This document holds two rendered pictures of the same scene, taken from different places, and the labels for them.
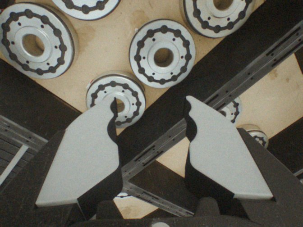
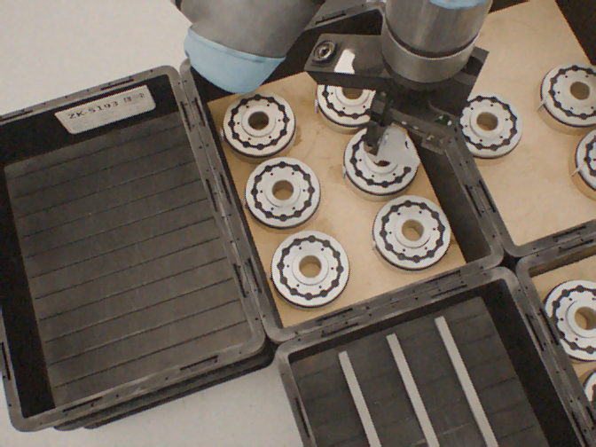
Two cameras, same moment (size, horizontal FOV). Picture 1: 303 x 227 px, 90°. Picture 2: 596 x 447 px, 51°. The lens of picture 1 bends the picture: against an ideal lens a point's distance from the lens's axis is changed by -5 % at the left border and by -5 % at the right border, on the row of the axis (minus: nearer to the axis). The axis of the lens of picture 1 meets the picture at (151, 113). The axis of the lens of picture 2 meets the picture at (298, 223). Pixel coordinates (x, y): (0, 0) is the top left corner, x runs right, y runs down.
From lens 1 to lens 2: 0.64 m
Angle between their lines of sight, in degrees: 42
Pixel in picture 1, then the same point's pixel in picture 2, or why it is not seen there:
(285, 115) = (544, 35)
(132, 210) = not seen: outside the picture
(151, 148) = (469, 191)
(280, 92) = (496, 43)
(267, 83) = not seen: hidden behind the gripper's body
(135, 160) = (481, 216)
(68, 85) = (365, 284)
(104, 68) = (366, 231)
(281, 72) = not seen: hidden behind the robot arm
